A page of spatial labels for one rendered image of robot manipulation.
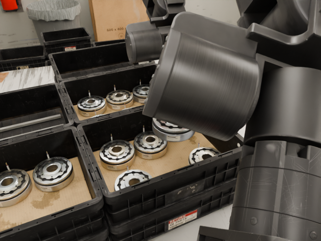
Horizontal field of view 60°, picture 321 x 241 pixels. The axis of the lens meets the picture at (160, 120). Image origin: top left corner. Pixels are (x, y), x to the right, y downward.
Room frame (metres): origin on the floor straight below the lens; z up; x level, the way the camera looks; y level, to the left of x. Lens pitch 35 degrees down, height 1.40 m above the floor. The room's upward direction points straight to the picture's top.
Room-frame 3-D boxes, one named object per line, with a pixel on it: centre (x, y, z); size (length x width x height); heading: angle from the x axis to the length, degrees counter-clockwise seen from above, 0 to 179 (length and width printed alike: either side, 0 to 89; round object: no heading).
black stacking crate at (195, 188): (0.60, 0.00, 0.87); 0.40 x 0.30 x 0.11; 116
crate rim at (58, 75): (1.14, 0.26, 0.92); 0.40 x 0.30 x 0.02; 116
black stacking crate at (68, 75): (1.14, 0.26, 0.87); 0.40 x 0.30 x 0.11; 116
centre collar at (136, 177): (0.49, 0.07, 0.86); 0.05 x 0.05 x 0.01
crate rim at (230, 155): (0.60, 0.00, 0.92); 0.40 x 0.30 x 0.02; 116
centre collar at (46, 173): (0.54, 0.29, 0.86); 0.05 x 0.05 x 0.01
